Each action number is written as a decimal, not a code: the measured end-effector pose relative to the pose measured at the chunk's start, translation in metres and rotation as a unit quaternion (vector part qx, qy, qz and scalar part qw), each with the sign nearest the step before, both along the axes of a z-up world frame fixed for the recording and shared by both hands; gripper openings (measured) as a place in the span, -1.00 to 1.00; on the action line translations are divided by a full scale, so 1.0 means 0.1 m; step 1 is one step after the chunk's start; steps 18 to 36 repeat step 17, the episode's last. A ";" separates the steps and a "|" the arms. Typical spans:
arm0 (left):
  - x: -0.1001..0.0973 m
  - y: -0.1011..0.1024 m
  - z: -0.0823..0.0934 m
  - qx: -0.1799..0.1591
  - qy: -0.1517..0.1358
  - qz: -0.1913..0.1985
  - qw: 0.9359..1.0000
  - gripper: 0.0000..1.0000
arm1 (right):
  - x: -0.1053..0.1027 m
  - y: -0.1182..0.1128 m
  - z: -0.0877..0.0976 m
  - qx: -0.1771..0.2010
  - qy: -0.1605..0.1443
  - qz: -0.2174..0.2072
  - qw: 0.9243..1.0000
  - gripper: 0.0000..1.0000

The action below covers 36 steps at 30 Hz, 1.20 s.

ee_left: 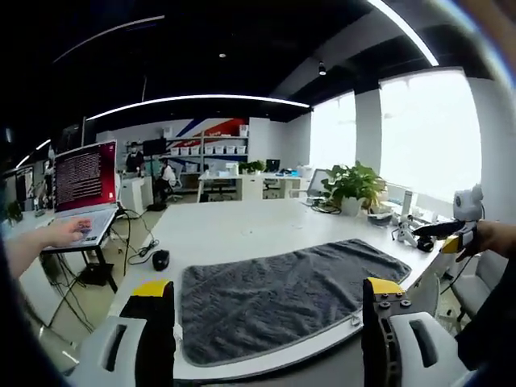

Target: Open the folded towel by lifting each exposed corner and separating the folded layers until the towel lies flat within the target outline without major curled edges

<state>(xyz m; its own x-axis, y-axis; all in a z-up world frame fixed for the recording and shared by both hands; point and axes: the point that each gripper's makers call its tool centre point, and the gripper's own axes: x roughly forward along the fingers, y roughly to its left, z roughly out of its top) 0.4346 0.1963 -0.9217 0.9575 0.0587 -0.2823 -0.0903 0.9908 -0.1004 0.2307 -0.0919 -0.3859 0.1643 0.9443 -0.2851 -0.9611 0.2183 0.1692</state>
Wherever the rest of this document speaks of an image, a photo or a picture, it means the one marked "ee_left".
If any grey towel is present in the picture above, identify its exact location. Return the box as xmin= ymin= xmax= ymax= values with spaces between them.
xmin=179 ymin=238 xmax=413 ymax=368

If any grey open laptop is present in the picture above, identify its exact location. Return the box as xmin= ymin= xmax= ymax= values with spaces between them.
xmin=306 ymin=168 xmax=335 ymax=202

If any person's right hand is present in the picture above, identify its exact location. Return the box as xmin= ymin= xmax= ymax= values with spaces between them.
xmin=455 ymin=220 xmax=505 ymax=263

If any person's left hand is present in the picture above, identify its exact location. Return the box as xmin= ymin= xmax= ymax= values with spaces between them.
xmin=46 ymin=219 xmax=94 ymax=248

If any white spare hand-held gripper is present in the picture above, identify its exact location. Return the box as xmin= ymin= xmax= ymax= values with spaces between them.
xmin=389 ymin=213 xmax=420 ymax=245

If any grey mesh chair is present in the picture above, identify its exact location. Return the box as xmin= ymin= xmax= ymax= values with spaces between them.
xmin=451 ymin=249 xmax=509 ymax=323

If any white chair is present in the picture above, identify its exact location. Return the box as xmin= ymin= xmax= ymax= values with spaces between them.
xmin=417 ymin=273 xmax=443 ymax=319

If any black computer mouse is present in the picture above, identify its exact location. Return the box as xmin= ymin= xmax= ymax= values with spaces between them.
xmin=152 ymin=248 xmax=171 ymax=272

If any person's dark clothing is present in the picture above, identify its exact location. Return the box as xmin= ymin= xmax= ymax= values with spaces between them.
xmin=455 ymin=257 xmax=516 ymax=372

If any black laptop stand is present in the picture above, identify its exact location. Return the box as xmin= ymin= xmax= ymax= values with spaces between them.
xmin=40 ymin=225 xmax=126 ymax=295

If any large potted green plant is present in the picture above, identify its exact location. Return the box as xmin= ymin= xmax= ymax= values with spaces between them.
xmin=320 ymin=160 xmax=388 ymax=217

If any white cabinet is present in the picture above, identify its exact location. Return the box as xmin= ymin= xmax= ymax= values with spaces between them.
xmin=119 ymin=177 xmax=154 ymax=214

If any white desk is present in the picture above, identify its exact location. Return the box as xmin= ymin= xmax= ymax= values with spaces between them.
xmin=197 ymin=172 xmax=243 ymax=202

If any laptop with red screen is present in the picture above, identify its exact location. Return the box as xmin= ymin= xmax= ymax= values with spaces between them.
xmin=40 ymin=139 xmax=120 ymax=253

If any large black monitor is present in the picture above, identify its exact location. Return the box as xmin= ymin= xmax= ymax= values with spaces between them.
xmin=143 ymin=138 xmax=168 ymax=157

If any ceiling light strip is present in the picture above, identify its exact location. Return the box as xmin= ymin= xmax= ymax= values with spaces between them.
xmin=366 ymin=0 xmax=440 ymax=68

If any shelf with white bins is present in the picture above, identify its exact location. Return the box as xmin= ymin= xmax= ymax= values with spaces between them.
xmin=164 ymin=135 xmax=251 ymax=174

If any small potted plant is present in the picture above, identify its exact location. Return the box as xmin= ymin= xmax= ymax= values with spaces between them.
xmin=238 ymin=160 xmax=267 ymax=175

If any long curved ceiling light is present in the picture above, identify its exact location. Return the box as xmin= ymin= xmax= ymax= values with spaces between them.
xmin=86 ymin=94 xmax=311 ymax=122

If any black floor cable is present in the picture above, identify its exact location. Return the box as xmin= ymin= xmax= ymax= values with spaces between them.
xmin=112 ymin=207 xmax=160 ymax=267

